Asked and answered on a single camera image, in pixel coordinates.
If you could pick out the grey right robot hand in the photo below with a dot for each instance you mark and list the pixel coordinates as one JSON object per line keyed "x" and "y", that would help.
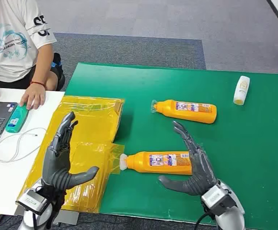
{"x": 201, "y": 173}

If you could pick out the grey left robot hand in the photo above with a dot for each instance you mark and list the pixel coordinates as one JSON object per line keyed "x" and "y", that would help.
{"x": 56, "y": 165}

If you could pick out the person's left hand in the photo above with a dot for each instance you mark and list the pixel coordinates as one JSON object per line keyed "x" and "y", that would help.
{"x": 35, "y": 95}

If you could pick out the teal bottle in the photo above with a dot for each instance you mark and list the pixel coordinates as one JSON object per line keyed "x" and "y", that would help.
{"x": 17, "y": 119}

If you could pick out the orange bottle with white cap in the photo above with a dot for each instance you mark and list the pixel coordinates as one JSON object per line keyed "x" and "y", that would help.
{"x": 139, "y": 163}

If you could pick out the person's left forearm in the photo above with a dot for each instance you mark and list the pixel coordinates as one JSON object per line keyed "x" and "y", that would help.
{"x": 41, "y": 63}

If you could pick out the orange bottle with clear cap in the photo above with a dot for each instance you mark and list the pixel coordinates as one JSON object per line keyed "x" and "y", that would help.
{"x": 168, "y": 111}

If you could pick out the small white bottle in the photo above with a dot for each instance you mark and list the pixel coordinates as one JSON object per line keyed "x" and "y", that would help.
{"x": 242, "y": 90}

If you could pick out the person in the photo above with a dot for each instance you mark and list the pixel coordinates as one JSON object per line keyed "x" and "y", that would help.
{"x": 9, "y": 47}

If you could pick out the grey flat board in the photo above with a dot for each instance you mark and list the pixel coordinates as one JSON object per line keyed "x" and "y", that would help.
{"x": 66, "y": 217}

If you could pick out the yellow plastic wrapped board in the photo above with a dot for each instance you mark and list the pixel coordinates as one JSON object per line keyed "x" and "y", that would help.
{"x": 91, "y": 127}

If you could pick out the green table mat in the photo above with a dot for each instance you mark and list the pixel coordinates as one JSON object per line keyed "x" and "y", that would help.
{"x": 249, "y": 143}

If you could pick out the white board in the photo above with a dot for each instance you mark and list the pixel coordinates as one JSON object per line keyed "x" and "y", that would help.
{"x": 4, "y": 184}

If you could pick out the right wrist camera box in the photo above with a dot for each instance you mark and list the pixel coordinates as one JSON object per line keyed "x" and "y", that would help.
{"x": 215, "y": 198}

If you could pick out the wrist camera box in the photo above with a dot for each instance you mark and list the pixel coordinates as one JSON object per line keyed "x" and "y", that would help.
{"x": 215, "y": 198}
{"x": 32, "y": 201}

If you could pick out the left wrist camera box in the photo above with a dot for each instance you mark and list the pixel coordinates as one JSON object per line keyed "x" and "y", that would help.
{"x": 32, "y": 201}

